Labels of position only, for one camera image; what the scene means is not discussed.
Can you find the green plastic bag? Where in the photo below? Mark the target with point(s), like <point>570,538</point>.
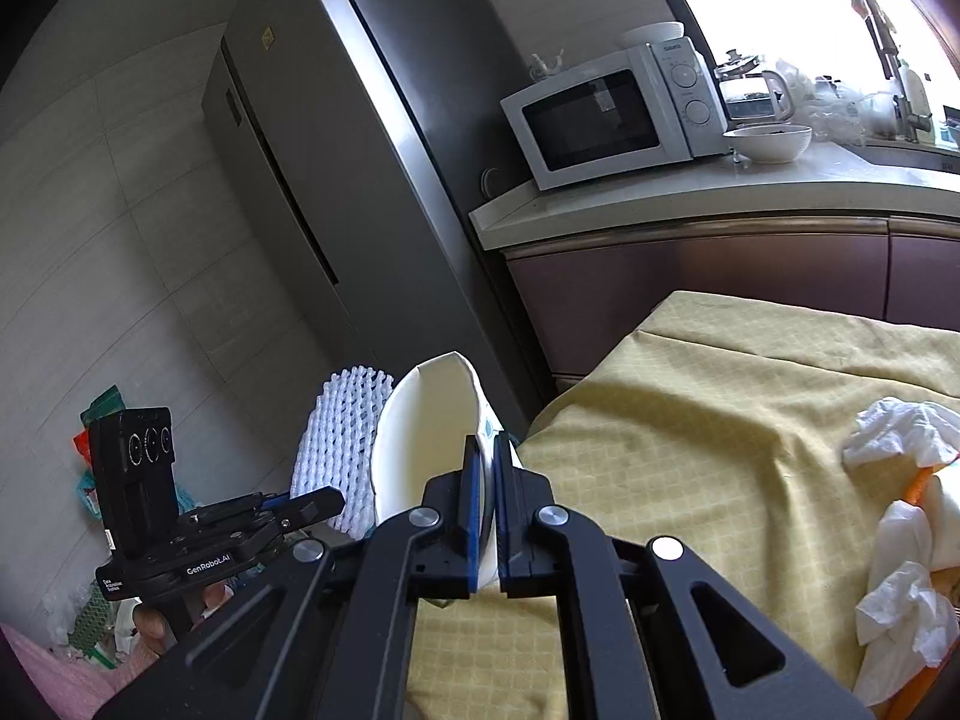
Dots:
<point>101,420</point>

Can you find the person's left forearm pink sleeve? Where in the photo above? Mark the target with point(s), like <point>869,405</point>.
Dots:
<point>60,682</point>

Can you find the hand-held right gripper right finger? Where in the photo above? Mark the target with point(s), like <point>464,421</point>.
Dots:
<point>507,540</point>

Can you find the glass kettle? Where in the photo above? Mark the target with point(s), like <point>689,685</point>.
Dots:
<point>754,94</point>

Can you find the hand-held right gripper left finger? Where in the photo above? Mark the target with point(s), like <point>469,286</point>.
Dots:
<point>474,517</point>

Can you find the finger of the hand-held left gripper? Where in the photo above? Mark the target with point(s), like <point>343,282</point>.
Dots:
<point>319,507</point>

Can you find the grey refrigerator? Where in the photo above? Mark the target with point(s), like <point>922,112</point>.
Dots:
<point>390,127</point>

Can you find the pile of plastic bags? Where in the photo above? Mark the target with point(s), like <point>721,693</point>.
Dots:
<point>82,626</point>

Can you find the white foam fruit net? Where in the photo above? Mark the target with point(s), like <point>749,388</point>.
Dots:
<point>337,435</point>

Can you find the clear plastic bags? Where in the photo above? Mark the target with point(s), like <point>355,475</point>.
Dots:
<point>832,101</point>

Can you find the small white bowl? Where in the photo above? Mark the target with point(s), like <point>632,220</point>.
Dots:
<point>651,34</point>

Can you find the wide white bowl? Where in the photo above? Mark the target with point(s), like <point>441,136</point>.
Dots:
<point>769,144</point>

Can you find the white microwave oven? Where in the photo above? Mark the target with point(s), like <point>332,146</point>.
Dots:
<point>600,120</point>

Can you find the yellow tablecloth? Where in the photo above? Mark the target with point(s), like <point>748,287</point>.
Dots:
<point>712,427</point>

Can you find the person's left hand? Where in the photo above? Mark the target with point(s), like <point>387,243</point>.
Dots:
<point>151,626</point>

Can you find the white soap bottle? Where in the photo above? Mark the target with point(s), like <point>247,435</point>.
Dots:
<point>913,101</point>

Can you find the white paper cup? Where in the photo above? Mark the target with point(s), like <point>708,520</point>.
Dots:
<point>427,427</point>

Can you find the metal kitchen faucet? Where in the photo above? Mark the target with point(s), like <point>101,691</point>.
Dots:
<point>892,52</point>

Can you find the kitchen counter cabinet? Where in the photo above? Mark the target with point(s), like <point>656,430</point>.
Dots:
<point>675,270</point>

